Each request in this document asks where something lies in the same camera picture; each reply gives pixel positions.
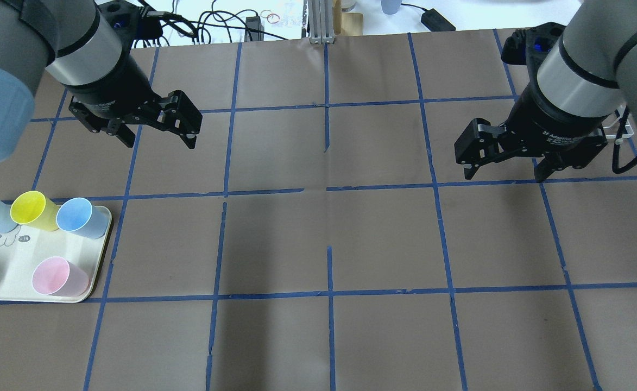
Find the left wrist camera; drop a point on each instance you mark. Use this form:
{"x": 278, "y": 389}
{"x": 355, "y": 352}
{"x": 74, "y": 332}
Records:
{"x": 132, "y": 23}

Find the cream plastic tray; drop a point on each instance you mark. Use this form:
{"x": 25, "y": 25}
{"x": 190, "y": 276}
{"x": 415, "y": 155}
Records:
{"x": 23, "y": 249}

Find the wooden mug tree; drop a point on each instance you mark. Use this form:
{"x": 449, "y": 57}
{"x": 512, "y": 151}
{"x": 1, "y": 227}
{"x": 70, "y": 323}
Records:
{"x": 345, "y": 22}

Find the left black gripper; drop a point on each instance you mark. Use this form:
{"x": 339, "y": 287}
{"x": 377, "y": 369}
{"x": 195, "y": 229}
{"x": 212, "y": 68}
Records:
{"x": 116, "y": 89}

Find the yellow plastic cup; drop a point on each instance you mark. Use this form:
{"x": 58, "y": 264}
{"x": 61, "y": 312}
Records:
{"x": 35, "y": 210}

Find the blue cup on desk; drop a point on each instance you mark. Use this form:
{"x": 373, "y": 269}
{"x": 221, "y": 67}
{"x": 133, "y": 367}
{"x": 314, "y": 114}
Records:
{"x": 390, "y": 7}

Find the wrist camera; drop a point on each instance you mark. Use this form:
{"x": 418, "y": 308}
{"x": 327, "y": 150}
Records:
{"x": 534, "y": 42}
{"x": 132, "y": 23}

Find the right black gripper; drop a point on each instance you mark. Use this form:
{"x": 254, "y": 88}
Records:
{"x": 553, "y": 120}

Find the black power adapter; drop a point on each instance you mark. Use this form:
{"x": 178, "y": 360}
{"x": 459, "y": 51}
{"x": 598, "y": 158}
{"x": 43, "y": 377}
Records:
{"x": 436, "y": 22}

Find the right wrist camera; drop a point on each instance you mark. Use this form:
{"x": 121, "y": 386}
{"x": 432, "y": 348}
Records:
{"x": 534, "y": 42}

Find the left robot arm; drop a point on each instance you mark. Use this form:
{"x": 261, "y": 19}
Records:
{"x": 86, "y": 48}

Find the white wire cup rack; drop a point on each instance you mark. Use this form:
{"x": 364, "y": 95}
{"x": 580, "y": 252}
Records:
{"x": 617, "y": 126}

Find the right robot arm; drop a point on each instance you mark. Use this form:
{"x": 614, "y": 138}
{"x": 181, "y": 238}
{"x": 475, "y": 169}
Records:
{"x": 579, "y": 74}

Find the aluminium frame post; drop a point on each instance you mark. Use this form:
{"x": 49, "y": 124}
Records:
{"x": 320, "y": 22}

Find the pink plastic cup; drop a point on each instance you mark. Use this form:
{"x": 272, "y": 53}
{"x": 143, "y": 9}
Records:
{"x": 58, "y": 276}

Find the blue cup beside yellow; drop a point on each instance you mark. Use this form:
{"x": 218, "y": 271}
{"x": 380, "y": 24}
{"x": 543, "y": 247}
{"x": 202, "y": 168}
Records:
{"x": 80, "y": 217}

